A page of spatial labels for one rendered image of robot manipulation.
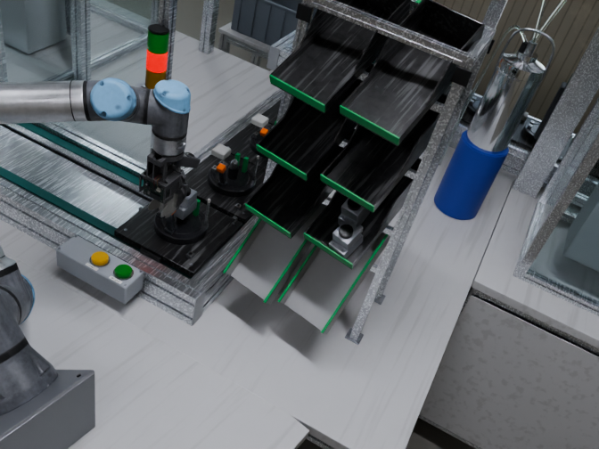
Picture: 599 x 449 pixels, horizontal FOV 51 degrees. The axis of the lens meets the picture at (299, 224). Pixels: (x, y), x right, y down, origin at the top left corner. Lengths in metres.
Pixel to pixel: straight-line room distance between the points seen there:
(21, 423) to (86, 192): 0.81
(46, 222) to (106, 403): 0.51
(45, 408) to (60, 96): 0.56
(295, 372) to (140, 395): 0.36
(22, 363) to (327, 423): 0.66
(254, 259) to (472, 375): 1.00
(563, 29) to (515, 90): 2.86
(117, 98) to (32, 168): 0.78
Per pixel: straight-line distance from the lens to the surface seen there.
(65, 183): 1.88
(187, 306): 1.54
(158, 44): 1.58
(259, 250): 1.51
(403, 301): 1.80
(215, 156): 1.93
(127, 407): 1.45
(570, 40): 4.79
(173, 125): 1.34
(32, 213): 1.73
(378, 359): 1.63
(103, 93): 1.19
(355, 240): 1.31
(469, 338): 2.13
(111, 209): 1.79
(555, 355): 2.10
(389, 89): 1.23
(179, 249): 1.60
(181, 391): 1.47
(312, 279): 1.48
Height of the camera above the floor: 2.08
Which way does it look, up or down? 40 degrees down
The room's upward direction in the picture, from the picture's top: 15 degrees clockwise
